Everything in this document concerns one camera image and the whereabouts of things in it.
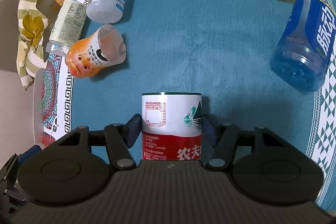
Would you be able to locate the red white label bottle cup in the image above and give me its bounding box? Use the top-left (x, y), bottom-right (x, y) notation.
top-left (141, 92), bottom-right (203, 161)

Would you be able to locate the orange pig bottle cup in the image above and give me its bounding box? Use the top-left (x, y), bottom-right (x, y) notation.
top-left (65, 24), bottom-right (126, 79)

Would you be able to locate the green white label bottle cup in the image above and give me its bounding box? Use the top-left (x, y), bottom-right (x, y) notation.
top-left (46, 0), bottom-right (87, 56)

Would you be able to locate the teal patterned table cloth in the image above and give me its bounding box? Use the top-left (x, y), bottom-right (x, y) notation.
top-left (35, 0), bottom-right (335, 210)

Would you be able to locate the black device at left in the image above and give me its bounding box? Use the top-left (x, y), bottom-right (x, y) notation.
top-left (1, 145), bottom-right (42, 217)

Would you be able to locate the grey laptop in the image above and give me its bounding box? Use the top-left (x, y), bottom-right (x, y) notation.
top-left (36, 0), bottom-right (61, 62)

